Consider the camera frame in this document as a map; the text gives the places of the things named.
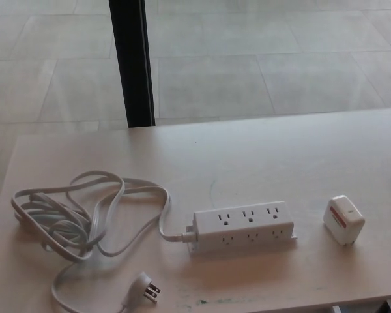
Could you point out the white charger plug adapter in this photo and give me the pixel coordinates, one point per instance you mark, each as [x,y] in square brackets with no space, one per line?
[343,220]

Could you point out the white power strip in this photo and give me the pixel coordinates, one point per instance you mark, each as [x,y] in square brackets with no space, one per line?
[241,229]

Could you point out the black vertical frame post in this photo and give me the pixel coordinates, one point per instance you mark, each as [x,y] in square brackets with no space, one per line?
[132,65]

